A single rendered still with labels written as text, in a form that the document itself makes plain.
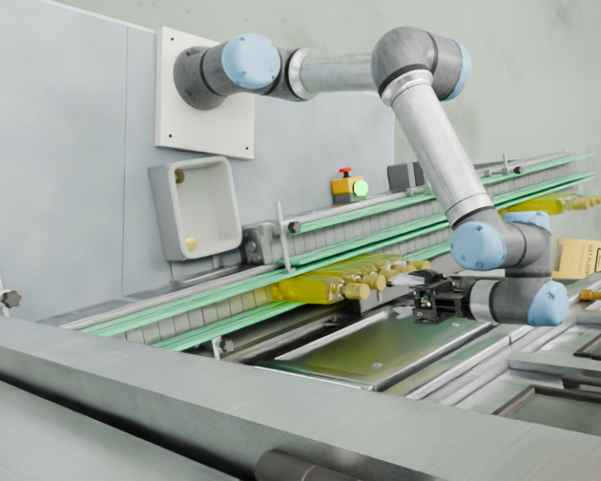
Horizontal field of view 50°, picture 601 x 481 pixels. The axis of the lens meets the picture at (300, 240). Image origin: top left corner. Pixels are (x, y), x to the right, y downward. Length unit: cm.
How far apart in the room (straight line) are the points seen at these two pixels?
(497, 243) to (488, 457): 85
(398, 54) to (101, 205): 73
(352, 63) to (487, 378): 68
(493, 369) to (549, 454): 115
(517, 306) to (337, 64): 63
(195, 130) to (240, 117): 15
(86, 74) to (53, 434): 127
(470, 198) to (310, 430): 87
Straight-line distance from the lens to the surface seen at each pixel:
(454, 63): 127
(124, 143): 153
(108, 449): 26
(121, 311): 137
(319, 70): 146
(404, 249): 197
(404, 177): 210
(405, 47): 117
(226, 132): 166
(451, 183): 105
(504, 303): 115
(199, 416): 23
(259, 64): 146
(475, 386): 127
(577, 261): 483
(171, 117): 157
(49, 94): 148
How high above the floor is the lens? 208
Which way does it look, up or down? 47 degrees down
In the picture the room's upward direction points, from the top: 89 degrees clockwise
